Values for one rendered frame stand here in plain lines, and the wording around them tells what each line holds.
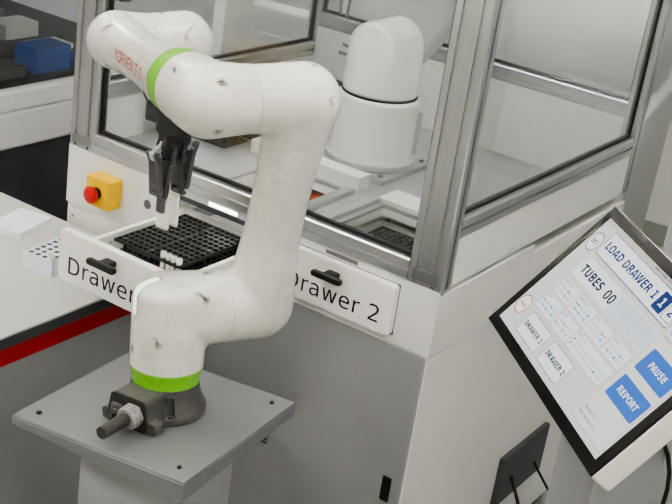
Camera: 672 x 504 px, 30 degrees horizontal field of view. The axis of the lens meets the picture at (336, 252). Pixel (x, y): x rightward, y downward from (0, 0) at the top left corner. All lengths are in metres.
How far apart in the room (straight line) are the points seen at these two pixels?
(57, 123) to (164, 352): 1.42
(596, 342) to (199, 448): 0.68
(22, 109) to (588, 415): 1.87
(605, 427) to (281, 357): 0.97
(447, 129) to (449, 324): 0.42
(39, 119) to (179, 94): 1.51
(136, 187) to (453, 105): 0.86
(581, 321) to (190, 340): 0.66
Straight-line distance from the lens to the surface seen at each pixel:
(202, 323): 2.14
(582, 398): 2.05
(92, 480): 2.30
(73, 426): 2.19
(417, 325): 2.50
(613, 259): 2.23
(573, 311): 2.20
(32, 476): 2.78
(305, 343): 2.68
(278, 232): 2.10
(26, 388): 2.64
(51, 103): 3.43
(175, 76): 1.95
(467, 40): 2.32
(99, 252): 2.52
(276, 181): 2.06
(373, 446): 2.67
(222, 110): 1.91
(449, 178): 2.38
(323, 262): 2.57
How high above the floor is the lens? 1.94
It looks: 23 degrees down
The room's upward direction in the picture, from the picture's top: 9 degrees clockwise
